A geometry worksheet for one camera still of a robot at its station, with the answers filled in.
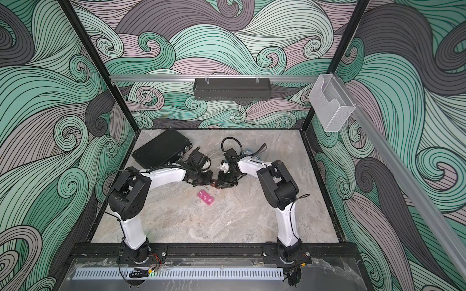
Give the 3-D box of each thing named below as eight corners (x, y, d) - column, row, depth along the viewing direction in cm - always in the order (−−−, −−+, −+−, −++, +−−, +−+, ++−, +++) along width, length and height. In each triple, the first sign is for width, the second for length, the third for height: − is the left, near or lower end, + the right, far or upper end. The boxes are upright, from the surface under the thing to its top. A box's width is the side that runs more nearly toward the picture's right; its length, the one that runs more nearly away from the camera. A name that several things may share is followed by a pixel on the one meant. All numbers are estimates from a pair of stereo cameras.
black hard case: (135, 159, 106) (131, 153, 102) (172, 133, 121) (170, 126, 116) (156, 178, 98) (153, 172, 93) (193, 147, 113) (191, 140, 108)
